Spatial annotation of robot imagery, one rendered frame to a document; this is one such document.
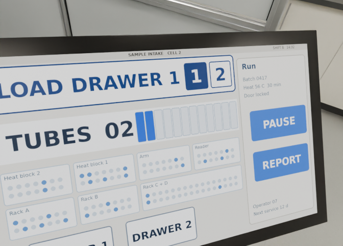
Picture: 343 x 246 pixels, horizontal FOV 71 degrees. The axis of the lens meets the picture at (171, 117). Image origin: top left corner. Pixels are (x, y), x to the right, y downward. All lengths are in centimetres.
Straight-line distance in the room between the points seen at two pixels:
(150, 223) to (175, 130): 12
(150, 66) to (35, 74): 13
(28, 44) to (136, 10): 86
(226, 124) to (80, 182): 20
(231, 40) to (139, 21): 83
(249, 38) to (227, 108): 11
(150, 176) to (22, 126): 16
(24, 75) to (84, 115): 8
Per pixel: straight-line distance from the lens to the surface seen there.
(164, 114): 31
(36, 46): 32
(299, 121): 42
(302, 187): 44
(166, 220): 34
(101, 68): 30
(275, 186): 41
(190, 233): 36
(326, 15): 226
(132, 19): 117
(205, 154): 33
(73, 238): 34
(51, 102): 30
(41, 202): 33
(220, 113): 34
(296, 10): 226
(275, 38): 40
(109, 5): 123
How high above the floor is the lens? 133
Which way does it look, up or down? 42 degrees down
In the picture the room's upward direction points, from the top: 8 degrees clockwise
